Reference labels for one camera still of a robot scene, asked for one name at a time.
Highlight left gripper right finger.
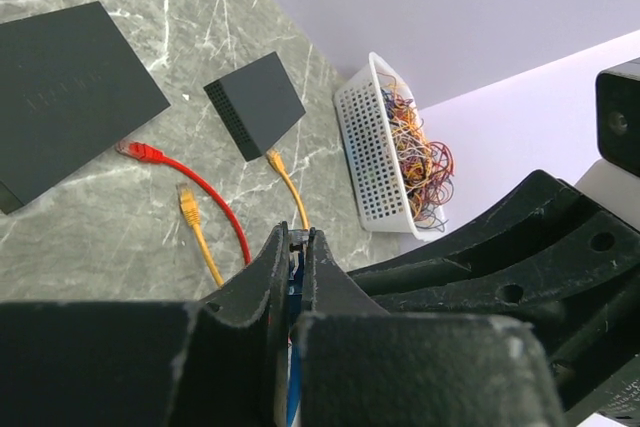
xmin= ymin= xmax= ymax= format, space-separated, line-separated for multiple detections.
xmin=294 ymin=230 xmax=565 ymax=426

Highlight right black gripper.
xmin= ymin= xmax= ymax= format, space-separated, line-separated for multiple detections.
xmin=348 ymin=170 xmax=639 ymax=422

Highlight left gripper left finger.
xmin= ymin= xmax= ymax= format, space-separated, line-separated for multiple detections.
xmin=1 ymin=224 xmax=289 ymax=426

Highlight blue ethernet cable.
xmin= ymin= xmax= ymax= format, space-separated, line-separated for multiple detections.
xmin=285 ymin=229 xmax=309 ymax=427

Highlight orange ethernet cable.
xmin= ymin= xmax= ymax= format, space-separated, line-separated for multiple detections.
xmin=177 ymin=148 xmax=310 ymax=288

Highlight black network switch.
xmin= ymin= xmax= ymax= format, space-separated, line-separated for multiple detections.
xmin=1 ymin=2 xmax=170 ymax=214
xmin=204 ymin=52 xmax=305 ymax=162

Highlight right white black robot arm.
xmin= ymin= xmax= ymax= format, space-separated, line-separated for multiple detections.
xmin=351 ymin=60 xmax=639 ymax=426

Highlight white plastic basket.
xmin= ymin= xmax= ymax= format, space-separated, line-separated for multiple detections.
xmin=333 ymin=52 xmax=447 ymax=242

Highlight tangled colourful wires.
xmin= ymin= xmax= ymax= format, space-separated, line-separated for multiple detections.
xmin=379 ymin=74 xmax=457 ymax=231

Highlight red ethernet cable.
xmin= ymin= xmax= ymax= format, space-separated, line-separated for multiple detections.
xmin=115 ymin=139 xmax=252 ymax=266

